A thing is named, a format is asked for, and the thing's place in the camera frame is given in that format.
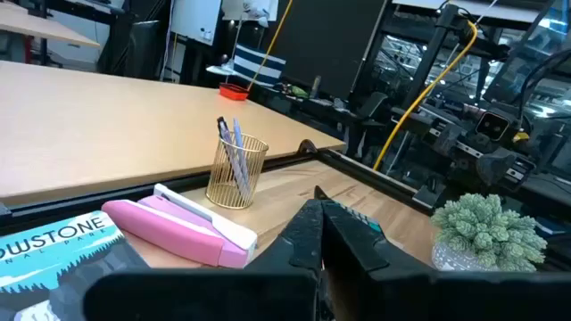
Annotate thick yellow cable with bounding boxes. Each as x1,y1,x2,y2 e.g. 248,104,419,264
372,20,479,172

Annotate red plastic tray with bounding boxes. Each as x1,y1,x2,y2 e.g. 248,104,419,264
218,82,251,102

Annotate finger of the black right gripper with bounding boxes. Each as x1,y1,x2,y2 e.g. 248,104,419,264
475,147,517,186
412,176,448,210

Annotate Yellowstone park book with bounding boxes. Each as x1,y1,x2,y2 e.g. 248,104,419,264
0,210,149,321

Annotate pens in holder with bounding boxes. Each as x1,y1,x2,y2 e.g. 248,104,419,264
216,116,249,201

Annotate lilac pen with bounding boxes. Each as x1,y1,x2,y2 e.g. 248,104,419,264
232,118,252,197

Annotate gold wire pen cup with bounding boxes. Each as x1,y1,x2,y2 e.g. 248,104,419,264
205,132,269,210

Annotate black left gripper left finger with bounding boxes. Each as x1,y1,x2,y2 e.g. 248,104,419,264
83,199,324,321

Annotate white board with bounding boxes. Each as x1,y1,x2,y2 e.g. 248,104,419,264
169,0,223,46

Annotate black aluminium table frame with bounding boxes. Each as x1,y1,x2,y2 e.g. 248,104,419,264
0,138,436,234

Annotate succulent in grey patterned pot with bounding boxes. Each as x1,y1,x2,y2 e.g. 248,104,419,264
430,193,549,273

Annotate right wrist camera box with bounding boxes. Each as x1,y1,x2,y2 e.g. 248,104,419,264
475,111,510,142

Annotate navy white striped bag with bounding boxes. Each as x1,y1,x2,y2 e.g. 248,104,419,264
232,43,287,88

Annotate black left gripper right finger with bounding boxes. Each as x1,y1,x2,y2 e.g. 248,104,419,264
313,185,571,321

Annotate light wood desk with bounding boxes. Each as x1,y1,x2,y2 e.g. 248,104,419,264
0,60,347,207

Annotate black panel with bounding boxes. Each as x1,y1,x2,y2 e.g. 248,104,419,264
267,0,389,102

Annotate thin yellow cable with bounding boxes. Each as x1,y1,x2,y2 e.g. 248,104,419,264
247,0,294,90

